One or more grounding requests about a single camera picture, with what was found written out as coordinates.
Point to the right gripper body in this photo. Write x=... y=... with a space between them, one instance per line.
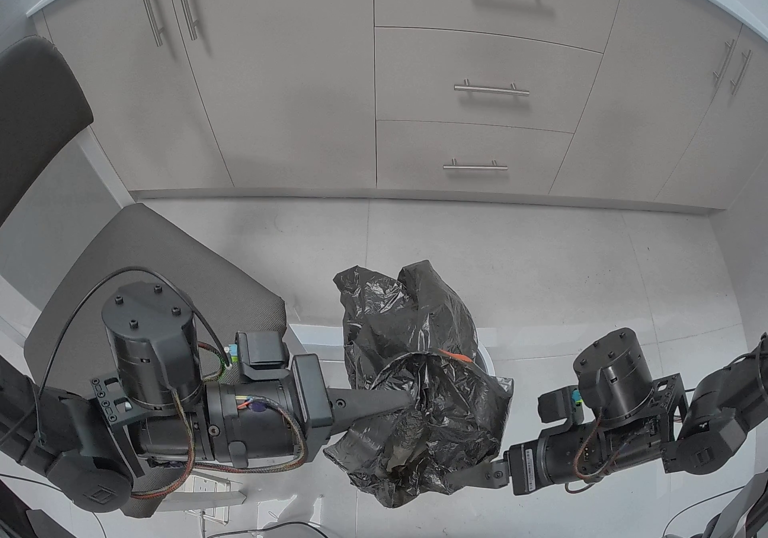
x=564 y=454

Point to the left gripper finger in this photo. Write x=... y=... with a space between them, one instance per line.
x=366 y=406

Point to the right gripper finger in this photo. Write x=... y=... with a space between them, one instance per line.
x=486 y=472

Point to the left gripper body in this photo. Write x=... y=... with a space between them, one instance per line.
x=258 y=427

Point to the black plastic bag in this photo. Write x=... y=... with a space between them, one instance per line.
x=432 y=313

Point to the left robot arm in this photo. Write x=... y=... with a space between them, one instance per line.
x=150 y=343

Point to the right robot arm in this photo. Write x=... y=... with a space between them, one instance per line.
x=612 y=373

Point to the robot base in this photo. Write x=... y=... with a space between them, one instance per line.
x=747 y=511

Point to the white trash bin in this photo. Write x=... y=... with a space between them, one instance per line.
x=486 y=358

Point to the grey padded chair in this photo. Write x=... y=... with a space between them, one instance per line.
x=150 y=247

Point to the beige cabinet with drawers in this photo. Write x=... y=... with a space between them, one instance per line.
x=288 y=73

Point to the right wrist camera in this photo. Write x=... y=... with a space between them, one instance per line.
x=555 y=406

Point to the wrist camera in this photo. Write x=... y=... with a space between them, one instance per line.
x=555 y=406
x=261 y=352

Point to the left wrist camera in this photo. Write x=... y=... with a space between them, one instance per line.
x=261 y=352

